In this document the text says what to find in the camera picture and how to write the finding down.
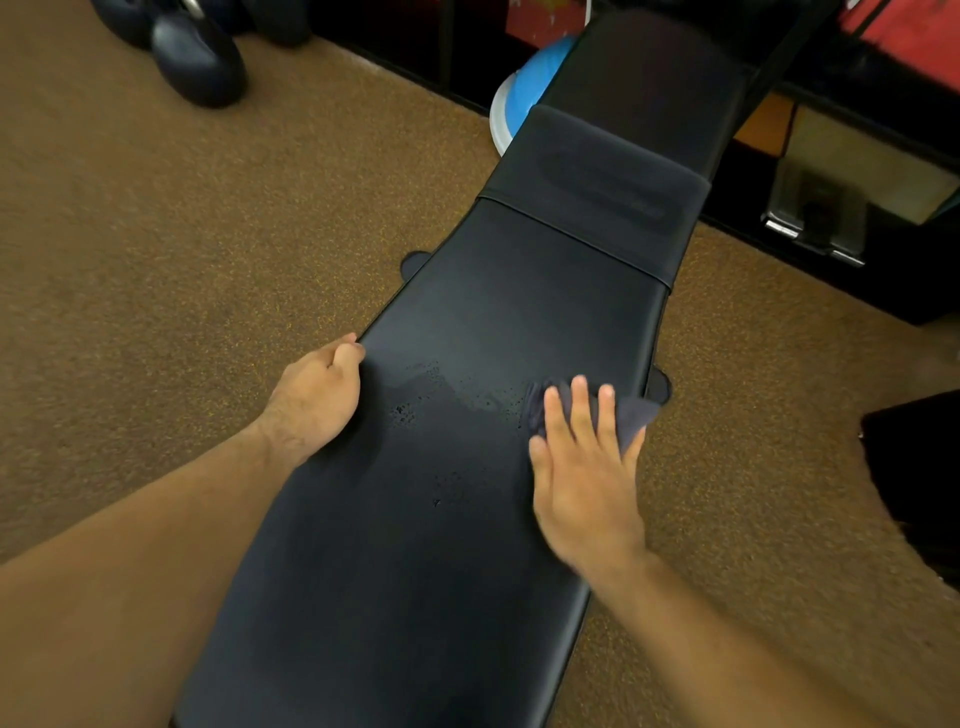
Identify person's left hand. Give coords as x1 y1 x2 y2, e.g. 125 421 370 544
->
254 333 367 470

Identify person's right hand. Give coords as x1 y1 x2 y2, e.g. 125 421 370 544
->
528 374 650 583

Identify dark grey cleaning cloth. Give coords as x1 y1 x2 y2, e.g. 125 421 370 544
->
523 378 661 455

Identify black padded workout bench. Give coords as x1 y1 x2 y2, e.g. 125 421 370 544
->
173 7 751 728

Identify person's left forearm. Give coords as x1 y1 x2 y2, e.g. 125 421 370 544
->
0 423 301 728

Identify person's right forearm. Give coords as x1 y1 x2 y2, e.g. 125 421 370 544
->
592 551 901 728

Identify person's black shorts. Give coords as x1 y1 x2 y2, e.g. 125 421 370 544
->
860 389 960 590

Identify black storage shelf rack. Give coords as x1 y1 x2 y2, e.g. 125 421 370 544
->
307 0 960 328

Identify blue balance trainer dome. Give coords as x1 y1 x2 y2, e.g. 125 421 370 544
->
488 35 579 157

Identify orange block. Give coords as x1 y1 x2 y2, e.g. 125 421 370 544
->
733 93 796 155

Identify red patterned box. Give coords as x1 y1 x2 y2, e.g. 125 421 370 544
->
506 0 594 50

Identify beige panel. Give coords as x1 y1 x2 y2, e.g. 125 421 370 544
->
783 104 960 225

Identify red bag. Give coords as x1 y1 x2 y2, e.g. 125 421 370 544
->
839 0 960 73

